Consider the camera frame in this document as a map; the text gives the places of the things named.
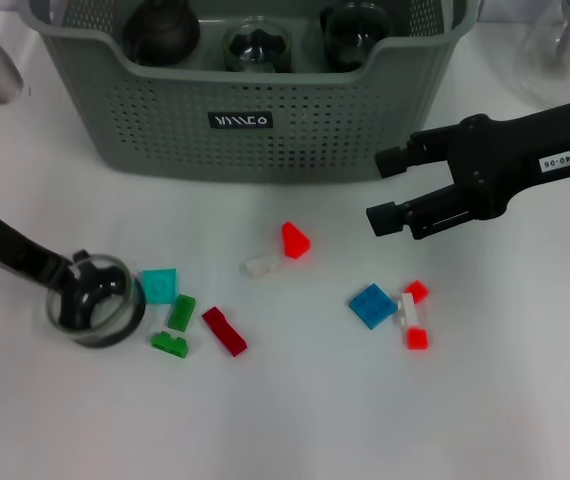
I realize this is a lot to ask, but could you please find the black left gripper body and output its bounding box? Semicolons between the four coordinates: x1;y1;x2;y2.
0;203;75;291

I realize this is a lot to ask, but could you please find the green flat brick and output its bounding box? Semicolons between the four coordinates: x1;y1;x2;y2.
166;293;197;332

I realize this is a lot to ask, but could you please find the dark red long brick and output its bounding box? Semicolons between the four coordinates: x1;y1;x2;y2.
200;307;250;358

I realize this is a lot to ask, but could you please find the blue square plate brick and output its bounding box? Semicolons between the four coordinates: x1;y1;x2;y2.
348;283;397;331

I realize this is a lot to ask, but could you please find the green notched brick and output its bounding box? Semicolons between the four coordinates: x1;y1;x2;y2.
149;330;190;359

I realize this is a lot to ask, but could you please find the teal square plate brick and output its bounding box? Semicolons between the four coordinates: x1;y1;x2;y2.
140;268;179;305

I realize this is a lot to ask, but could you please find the small red brick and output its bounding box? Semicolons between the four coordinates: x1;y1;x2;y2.
403;280;430;305
405;327;431;351

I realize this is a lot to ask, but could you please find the long white brick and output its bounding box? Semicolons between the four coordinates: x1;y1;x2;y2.
395;292;424;334

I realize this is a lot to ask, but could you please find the black teapot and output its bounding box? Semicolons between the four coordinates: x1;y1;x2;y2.
123;0;202;69

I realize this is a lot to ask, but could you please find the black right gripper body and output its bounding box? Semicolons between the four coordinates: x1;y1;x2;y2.
446;92;570;222

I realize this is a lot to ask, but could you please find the small white brick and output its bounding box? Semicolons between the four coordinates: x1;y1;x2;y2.
242;253;282;278

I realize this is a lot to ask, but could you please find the grey-green plastic storage bin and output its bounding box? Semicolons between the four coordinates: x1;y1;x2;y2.
17;0;481;185

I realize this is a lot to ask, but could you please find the red wedge brick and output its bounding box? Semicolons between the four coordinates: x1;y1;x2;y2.
280;221;313;260

